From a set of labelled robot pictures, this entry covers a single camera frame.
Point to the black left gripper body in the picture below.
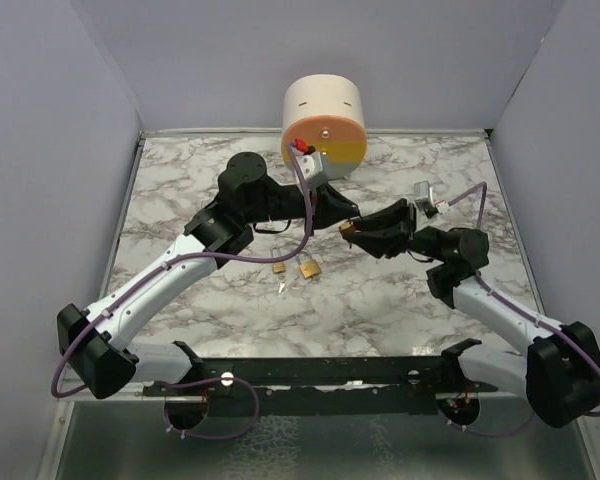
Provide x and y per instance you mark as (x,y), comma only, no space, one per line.
(285,204)

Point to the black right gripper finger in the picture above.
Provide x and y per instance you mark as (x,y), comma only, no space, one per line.
(387,243)
(385,218)

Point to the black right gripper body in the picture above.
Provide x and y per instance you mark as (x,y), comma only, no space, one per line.
(412,221)

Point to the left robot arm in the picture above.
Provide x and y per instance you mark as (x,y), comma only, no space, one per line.
(97,342)

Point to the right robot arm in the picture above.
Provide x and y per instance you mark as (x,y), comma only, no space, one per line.
(555,366)

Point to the small brass padlock long shackle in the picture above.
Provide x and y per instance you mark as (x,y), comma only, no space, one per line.
(278,267)

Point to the medium brass padlock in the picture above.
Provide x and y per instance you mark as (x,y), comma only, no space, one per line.
(308,266)

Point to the round three-drawer storage box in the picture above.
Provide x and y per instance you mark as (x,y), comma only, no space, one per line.
(325,111)

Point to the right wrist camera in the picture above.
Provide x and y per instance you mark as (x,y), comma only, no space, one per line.
(426,202)

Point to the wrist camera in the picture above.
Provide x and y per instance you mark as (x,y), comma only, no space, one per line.
(313,164)
(426,202)

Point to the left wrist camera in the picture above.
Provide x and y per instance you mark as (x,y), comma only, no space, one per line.
(313,164)

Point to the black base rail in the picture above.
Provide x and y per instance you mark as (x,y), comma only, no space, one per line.
(317,386)

